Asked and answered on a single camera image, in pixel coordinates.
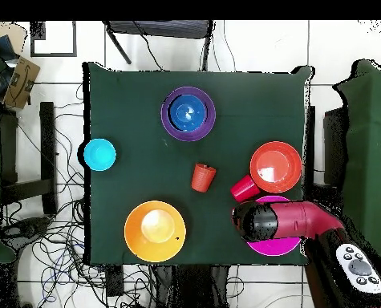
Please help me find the small dark blue bowl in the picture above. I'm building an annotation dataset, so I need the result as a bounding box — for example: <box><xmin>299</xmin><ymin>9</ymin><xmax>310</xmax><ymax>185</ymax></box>
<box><xmin>167</xmin><ymin>94</ymin><xmax>208</xmax><ymax>133</ymax></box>

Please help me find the black square frame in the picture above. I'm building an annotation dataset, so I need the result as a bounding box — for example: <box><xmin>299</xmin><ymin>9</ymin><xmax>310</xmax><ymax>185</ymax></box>
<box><xmin>30</xmin><ymin>20</ymin><xmax>78</xmax><ymax>58</ymax></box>

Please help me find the purple bowl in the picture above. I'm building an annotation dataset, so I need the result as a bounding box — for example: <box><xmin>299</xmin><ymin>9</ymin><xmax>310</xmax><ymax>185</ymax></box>
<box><xmin>160</xmin><ymin>86</ymin><xmax>217</xmax><ymax>143</ymax></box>

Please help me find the orange cup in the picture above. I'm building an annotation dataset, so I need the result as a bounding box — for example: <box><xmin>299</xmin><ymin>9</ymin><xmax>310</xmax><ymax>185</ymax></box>
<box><xmin>190</xmin><ymin>163</ymin><xmax>217</xmax><ymax>193</ymax></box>

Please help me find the cardboard box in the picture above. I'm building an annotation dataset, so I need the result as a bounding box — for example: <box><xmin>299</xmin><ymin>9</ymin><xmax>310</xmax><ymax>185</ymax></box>
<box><xmin>2</xmin><ymin>56</ymin><xmax>41</xmax><ymax>111</ymax></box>

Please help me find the large pink bowl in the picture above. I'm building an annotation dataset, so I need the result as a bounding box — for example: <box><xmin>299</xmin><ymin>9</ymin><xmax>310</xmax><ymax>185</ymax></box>
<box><xmin>245</xmin><ymin>195</ymin><xmax>302</xmax><ymax>257</ymax></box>

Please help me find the black folding chair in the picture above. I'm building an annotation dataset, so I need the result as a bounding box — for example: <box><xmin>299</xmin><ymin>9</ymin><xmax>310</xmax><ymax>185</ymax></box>
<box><xmin>102</xmin><ymin>20</ymin><xmax>216</xmax><ymax>72</ymax></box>

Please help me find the beige board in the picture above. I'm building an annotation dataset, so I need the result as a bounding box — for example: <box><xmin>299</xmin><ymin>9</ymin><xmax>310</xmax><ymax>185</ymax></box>
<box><xmin>0</xmin><ymin>21</ymin><xmax>28</xmax><ymax>56</ymax></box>

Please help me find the tangle of black cables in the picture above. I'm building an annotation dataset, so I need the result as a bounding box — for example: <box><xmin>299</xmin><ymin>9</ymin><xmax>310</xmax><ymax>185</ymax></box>
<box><xmin>0</xmin><ymin>83</ymin><xmax>154</xmax><ymax>308</ymax></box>

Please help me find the large yellow bowl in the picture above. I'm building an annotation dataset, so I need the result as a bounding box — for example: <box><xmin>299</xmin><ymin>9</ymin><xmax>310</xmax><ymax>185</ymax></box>
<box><xmin>124</xmin><ymin>200</ymin><xmax>187</xmax><ymax>263</ymax></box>

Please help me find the small cyan ribbed bowl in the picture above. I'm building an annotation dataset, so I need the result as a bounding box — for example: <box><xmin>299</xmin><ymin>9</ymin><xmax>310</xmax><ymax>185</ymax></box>
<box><xmin>83</xmin><ymin>138</ymin><xmax>117</xmax><ymax>172</ymax></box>

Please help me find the red cup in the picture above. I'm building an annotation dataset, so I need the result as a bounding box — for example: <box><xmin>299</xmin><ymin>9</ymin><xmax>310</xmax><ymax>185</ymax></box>
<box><xmin>229</xmin><ymin>173</ymin><xmax>261</xmax><ymax>203</ymax></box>

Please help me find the orange bowl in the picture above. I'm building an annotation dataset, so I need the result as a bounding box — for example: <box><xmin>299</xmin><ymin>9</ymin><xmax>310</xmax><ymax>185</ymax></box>
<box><xmin>249</xmin><ymin>140</ymin><xmax>303</xmax><ymax>194</ymax></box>

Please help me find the black power strip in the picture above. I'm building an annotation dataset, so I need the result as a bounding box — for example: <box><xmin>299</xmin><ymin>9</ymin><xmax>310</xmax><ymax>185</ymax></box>
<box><xmin>105</xmin><ymin>264</ymin><xmax>124</xmax><ymax>298</ymax></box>

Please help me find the black H-shaped stand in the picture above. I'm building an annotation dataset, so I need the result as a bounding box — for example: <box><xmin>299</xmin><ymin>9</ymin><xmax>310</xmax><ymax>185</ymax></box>
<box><xmin>0</xmin><ymin>101</ymin><xmax>59</xmax><ymax>217</ymax></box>
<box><xmin>305</xmin><ymin>105</ymin><xmax>346</xmax><ymax>206</ymax></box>

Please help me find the dark green tablecloth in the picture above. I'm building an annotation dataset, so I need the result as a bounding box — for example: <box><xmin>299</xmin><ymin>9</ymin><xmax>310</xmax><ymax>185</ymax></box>
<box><xmin>82</xmin><ymin>61</ymin><xmax>316</xmax><ymax>267</ymax></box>

